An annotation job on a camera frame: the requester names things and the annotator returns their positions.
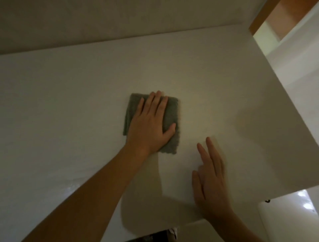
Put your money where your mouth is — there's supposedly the person's right hand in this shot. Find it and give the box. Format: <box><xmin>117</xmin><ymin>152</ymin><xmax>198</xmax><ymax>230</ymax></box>
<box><xmin>192</xmin><ymin>137</ymin><xmax>236</xmax><ymax>222</ymax></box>

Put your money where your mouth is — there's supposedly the person's left hand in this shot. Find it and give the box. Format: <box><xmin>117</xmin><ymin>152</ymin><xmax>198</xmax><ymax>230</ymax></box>
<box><xmin>125</xmin><ymin>91</ymin><xmax>176</xmax><ymax>155</ymax></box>

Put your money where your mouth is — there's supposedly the green cleaning cloth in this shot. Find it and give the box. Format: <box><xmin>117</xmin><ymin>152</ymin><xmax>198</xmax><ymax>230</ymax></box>
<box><xmin>123</xmin><ymin>93</ymin><xmax>180</xmax><ymax>155</ymax></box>

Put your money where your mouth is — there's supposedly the person's right forearm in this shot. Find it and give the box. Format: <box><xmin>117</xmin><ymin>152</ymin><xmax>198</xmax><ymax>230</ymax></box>
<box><xmin>211</xmin><ymin>211</ymin><xmax>265</xmax><ymax>242</ymax></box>

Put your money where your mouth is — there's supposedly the person's left forearm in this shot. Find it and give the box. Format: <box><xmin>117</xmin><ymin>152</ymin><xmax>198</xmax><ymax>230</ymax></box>
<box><xmin>22</xmin><ymin>143</ymin><xmax>150</xmax><ymax>242</ymax></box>

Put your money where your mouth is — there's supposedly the white glossy appliance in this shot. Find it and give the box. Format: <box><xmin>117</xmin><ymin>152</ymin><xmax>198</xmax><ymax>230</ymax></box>
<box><xmin>258</xmin><ymin>189</ymin><xmax>319</xmax><ymax>242</ymax></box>

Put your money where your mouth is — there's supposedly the wooden door frame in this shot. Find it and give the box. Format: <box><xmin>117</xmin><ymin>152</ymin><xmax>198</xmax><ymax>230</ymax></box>
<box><xmin>249</xmin><ymin>0</ymin><xmax>282</xmax><ymax>36</ymax></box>

